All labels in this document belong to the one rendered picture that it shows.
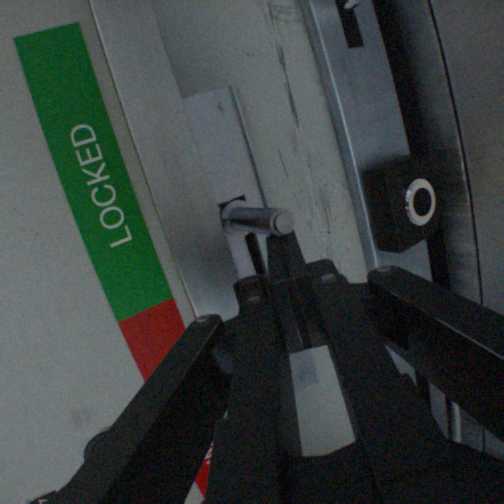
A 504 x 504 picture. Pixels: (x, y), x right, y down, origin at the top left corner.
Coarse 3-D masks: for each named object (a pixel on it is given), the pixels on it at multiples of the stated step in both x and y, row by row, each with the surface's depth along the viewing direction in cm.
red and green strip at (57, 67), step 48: (48, 48) 18; (48, 96) 18; (96, 96) 19; (48, 144) 19; (96, 144) 20; (96, 192) 20; (96, 240) 20; (144, 240) 22; (144, 288) 22; (144, 336) 22
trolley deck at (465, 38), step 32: (448, 0) 22; (480, 0) 21; (448, 32) 24; (480, 32) 22; (448, 64) 25; (480, 64) 23; (480, 96) 24; (480, 128) 25; (480, 160) 26; (480, 192) 27; (480, 224) 28; (480, 256) 29
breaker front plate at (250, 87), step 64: (0, 0) 16; (64, 0) 18; (192, 0) 21; (256, 0) 23; (0, 64) 17; (192, 64) 22; (256, 64) 23; (0, 128) 17; (192, 128) 22; (256, 128) 24; (320, 128) 26; (0, 192) 18; (256, 192) 24; (320, 192) 27; (0, 256) 18; (64, 256) 20; (320, 256) 27; (0, 320) 18; (64, 320) 20; (192, 320) 23; (0, 384) 19; (64, 384) 20; (128, 384) 22; (320, 384) 29; (0, 448) 19; (64, 448) 21; (320, 448) 30
